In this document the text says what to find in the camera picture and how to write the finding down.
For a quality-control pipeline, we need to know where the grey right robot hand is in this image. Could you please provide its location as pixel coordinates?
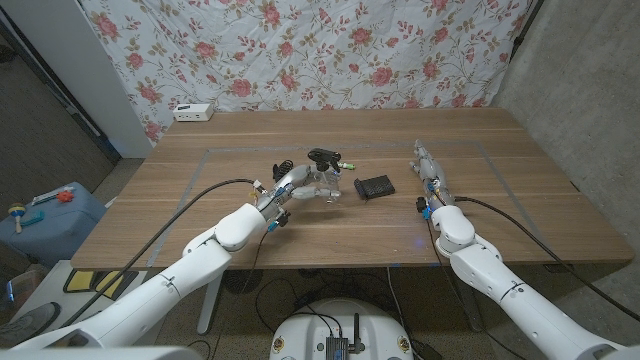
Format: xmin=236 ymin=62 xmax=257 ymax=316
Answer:
xmin=408 ymin=138 xmax=457 ymax=212

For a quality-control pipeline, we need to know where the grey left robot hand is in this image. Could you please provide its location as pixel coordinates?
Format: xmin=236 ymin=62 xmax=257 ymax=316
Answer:
xmin=254 ymin=163 xmax=344 ymax=231

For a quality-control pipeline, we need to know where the clear dispenser bottle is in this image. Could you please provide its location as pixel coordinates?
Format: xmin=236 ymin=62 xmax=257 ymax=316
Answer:
xmin=312 ymin=167 xmax=344 ymax=204

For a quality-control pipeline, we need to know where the black pump cap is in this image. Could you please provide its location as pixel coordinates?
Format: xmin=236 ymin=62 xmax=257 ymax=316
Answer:
xmin=307 ymin=148 xmax=342 ymax=174

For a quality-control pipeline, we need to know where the black card holder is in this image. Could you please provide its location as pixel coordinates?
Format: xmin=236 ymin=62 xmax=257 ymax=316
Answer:
xmin=353 ymin=174 xmax=396 ymax=202

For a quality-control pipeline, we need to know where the black hair claw clip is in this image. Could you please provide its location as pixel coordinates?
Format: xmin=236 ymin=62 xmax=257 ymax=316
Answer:
xmin=271 ymin=159 xmax=295 ymax=184

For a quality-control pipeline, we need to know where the white power strip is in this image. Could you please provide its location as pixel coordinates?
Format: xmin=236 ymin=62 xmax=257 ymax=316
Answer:
xmin=172 ymin=102 xmax=215 ymax=123

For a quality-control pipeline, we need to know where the floral backdrop cloth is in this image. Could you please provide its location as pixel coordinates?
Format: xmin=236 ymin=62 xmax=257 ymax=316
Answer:
xmin=79 ymin=0 xmax=534 ymax=144

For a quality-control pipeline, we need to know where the dark table leg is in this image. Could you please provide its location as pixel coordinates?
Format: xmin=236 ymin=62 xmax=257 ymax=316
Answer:
xmin=452 ymin=279 xmax=485 ymax=334

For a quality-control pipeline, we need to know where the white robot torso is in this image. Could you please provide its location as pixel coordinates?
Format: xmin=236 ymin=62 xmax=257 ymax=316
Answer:
xmin=269 ymin=298 xmax=415 ymax=360

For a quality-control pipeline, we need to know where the white table leg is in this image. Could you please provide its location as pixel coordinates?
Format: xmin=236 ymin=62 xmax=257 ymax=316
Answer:
xmin=196 ymin=272 xmax=225 ymax=336

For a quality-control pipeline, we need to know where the black backdrop stand pole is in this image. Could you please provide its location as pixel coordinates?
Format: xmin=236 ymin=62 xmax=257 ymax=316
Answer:
xmin=508 ymin=0 xmax=546 ymax=64

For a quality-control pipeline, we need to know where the grey module with antenna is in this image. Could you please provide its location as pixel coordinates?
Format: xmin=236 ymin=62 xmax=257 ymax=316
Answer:
xmin=326 ymin=313 xmax=366 ymax=360

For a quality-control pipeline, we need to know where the yellow black floor mat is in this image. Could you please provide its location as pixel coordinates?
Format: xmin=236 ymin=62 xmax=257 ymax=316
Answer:
xmin=62 ymin=268 xmax=139 ymax=301

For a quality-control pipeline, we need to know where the blue storage box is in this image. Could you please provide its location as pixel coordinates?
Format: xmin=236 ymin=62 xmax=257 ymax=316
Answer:
xmin=0 ymin=181 xmax=107 ymax=266

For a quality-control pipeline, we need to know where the white pillar panel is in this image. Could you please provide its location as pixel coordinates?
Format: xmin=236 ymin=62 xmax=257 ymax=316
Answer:
xmin=0 ymin=0 xmax=154 ymax=160

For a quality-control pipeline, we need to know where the wooden maraca toy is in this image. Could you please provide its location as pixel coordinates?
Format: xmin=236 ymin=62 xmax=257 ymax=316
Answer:
xmin=7 ymin=202 xmax=27 ymax=235

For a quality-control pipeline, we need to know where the grey shoe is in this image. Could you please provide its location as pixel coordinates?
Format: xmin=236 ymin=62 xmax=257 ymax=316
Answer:
xmin=0 ymin=301 xmax=62 ymax=349

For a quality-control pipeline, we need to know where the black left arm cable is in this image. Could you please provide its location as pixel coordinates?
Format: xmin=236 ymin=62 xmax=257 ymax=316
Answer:
xmin=59 ymin=178 xmax=266 ymax=329

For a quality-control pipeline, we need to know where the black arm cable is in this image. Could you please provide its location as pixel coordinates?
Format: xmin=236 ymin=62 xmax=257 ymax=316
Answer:
xmin=452 ymin=195 xmax=640 ymax=324
xmin=59 ymin=178 xmax=266 ymax=329

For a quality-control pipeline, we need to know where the black floor cable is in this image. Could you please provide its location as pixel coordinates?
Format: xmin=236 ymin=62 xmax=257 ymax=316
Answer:
xmin=386 ymin=267 xmax=419 ymax=349
xmin=253 ymin=277 xmax=304 ymax=335

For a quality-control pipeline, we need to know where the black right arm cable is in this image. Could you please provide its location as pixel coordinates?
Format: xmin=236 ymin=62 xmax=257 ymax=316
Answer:
xmin=452 ymin=195 xmax=640 ymax=324

